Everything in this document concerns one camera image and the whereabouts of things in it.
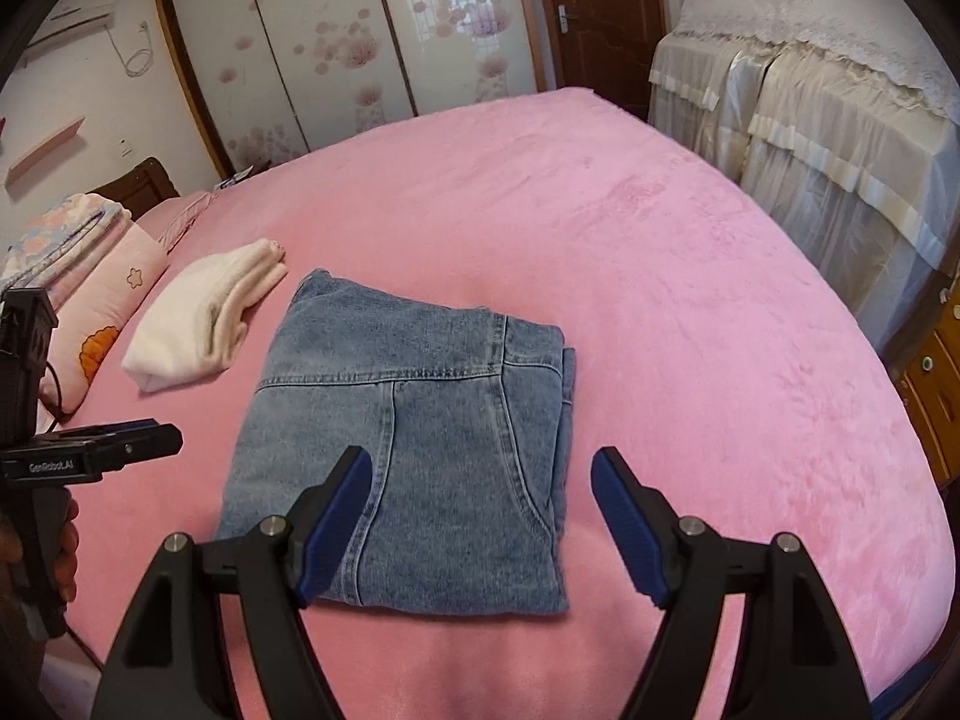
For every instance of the pink printed pillow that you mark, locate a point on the pink printed pillow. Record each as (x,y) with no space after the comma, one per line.
(105,307)

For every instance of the folded white cloth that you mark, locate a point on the folded white cloth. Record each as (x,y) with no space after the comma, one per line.
(202,315)

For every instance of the yellow wooden cabinet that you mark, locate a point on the yellow wooden cabinet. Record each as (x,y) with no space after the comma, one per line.
(930,382)

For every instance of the dark wooden headboard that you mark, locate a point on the dark wooden headboard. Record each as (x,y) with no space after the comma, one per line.
(146,187)

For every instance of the folded floral quilt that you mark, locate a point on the folded floral quilt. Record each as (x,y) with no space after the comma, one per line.
(67,229)

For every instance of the pink bed blanket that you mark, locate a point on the pink bed blanket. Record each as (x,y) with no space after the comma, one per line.
(637,277)

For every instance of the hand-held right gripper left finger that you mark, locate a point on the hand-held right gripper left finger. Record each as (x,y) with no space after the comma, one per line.
(334,517)

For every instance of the blue denim jacket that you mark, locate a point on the blue denim jacket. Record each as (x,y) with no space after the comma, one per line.
(420,420)

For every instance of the white air conditioner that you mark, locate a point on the white air conditioner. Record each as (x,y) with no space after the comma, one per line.
(71,19)

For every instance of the pink wall shelf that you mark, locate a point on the pink wall shelf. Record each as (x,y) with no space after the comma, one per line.
(45,150)

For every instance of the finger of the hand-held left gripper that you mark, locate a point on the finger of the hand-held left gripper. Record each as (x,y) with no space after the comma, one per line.
(139,442)

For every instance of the furniture under lace cover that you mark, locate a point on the furniture under lace cover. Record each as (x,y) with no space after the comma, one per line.
(825,127)

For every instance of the brown wooden door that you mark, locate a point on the brown wooden door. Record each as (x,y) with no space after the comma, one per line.
(600,15)

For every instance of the floral sliding door wardrobe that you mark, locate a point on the floral sliding door wardrobe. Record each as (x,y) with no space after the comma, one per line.
(337,52)

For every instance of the person's left hand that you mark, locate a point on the person's left hand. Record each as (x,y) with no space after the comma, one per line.
(67,540)

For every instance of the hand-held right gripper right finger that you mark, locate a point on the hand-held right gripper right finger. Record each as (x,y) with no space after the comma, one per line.
(626,517)

